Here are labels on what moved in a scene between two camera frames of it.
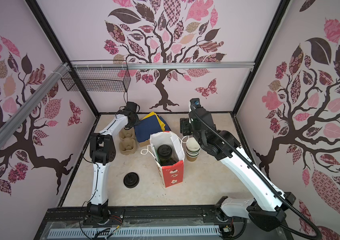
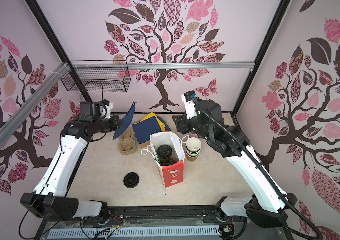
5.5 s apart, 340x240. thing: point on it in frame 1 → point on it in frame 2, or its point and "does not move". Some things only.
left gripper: (136, 121) → (114, 118)
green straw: (156, 154) does not move
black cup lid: (164, 151) does not move
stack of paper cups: (192, 150) does not move
